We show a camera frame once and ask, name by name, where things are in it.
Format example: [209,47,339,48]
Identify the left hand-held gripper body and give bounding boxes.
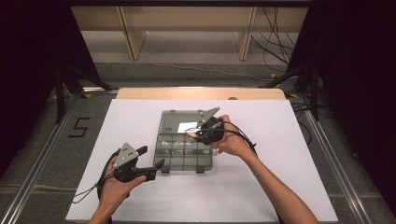
[112,142,148,184]

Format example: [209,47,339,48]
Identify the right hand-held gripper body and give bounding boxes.
[195,106,225,147]

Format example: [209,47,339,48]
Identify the translucent green compartment box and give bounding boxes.
[152,108,219,175]

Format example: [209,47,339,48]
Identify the person's right hand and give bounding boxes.
[216,114,255,158]

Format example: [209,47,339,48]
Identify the person's left hand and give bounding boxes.
[98,176,147,206]

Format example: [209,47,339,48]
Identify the light wooden table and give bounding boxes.
[115,87,287,101]

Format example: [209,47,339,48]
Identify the white table mat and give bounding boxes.
[64,98,339,223]

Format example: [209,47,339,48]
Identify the black metal stand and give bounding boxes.
[258,63,321,122]
[54,63,120,124]

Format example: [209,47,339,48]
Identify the black overhead bar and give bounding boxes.
[68,0,312,7]

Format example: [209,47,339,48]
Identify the black curtain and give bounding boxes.
[0,0,101,178]
[286,0,396,216]

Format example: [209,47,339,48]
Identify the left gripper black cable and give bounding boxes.
[71,148,120,224]

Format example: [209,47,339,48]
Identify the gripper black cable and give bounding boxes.
[71,148,120,224]
[185,120,259,157]

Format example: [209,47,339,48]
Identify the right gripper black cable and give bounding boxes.
[185,120,259,157]

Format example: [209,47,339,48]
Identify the white floor cable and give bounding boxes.
[141,31,274,82]

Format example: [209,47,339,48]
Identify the metal floor rail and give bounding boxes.
[303,110,375,224]
[0,87,120,224]

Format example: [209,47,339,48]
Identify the black floor cables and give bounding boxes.
[284,90,331,147]

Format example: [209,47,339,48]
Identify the bundle of black cables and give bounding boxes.
[250,7,297,73]

